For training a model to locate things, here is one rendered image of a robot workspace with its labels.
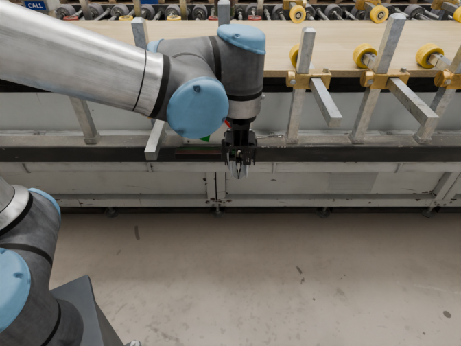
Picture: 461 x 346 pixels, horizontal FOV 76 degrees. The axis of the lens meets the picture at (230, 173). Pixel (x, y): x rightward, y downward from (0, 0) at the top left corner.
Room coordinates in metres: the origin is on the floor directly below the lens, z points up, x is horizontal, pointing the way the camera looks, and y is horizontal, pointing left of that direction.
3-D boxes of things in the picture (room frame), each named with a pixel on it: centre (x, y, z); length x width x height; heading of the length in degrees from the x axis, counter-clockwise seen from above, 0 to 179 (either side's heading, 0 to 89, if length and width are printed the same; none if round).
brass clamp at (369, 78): (0.93, -0.50, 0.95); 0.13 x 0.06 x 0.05; 90
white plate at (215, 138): (0.91, 0.05, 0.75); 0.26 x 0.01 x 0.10; 90
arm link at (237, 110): (0.57, -0.02, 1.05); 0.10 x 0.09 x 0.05; 90
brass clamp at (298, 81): (0.93, -0.25, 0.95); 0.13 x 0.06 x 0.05; 90
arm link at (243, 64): (0.57, -0.02, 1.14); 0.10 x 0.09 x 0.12; 106
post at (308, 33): (0.93, -0.23, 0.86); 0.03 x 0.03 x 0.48; 0
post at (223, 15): (0.93, 0.02, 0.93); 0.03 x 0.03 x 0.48; 0
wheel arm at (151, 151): (0.88, 0.23, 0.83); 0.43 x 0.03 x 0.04; 0
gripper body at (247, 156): (0.57, -0.02, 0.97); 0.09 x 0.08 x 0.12; 0
